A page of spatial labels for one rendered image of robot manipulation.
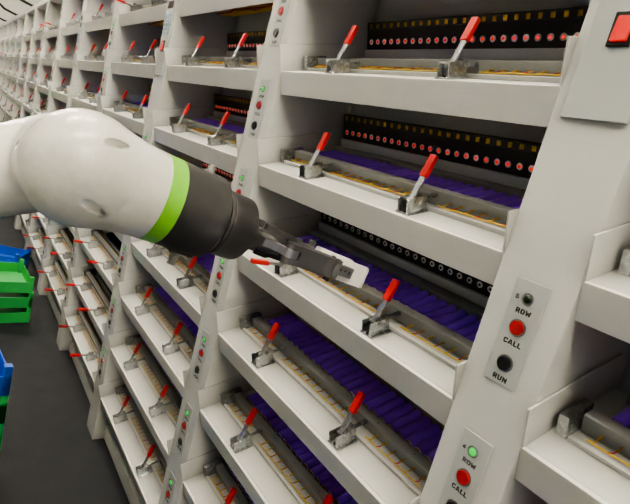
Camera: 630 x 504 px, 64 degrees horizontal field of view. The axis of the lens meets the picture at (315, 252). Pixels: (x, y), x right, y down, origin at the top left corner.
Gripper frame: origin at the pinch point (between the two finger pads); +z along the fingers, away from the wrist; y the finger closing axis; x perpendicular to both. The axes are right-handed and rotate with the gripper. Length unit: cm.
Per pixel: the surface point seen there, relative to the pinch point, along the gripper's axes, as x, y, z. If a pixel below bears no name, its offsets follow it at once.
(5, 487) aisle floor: -105, -95, 1
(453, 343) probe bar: -3.3, 10.7, 15.8
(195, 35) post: 42, -113, 7
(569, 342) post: 3.7, 27.3, 9.6
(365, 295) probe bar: -3.6, -8.3, 15.6
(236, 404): -41, -38, 23
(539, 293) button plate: 7.2, 23.7, 6.5
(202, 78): 27, -84, 3
